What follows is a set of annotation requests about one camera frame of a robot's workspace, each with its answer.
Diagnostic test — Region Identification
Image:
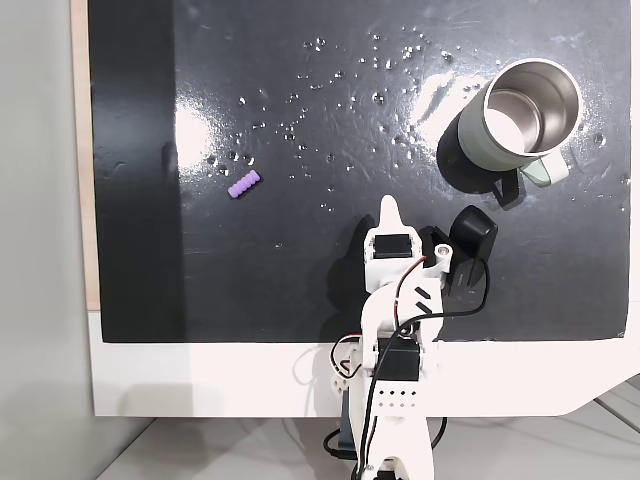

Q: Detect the purple ribbed pen grip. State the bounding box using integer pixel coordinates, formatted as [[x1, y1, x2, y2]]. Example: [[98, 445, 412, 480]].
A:
[[227, 169, 262, 200]]

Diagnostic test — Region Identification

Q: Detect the black glossy mat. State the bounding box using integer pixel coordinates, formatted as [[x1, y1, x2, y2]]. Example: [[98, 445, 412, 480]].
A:
[[87, 0, 631, 345]]

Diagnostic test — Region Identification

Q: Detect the blue-grey table clamp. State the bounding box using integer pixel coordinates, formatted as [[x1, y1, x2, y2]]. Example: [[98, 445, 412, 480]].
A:
[[336, 389, 359, 464]]

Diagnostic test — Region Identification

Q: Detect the red white servo cable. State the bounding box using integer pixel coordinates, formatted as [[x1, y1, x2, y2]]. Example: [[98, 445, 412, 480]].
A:
[[392, 255, 434, 324], [328, 333, 364, 380]]

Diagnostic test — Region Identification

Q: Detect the black camera box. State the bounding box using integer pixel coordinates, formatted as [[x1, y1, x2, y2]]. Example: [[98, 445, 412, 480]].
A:
[[422, 204, 500, 302]]

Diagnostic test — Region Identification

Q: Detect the grey steel cup with handle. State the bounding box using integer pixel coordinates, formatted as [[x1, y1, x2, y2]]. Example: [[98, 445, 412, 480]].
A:
[[455, 57, 584, 189]]

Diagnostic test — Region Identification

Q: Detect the black base power cable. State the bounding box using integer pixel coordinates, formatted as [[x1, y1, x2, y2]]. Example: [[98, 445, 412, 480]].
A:
[[323, 416, 448, 462]]

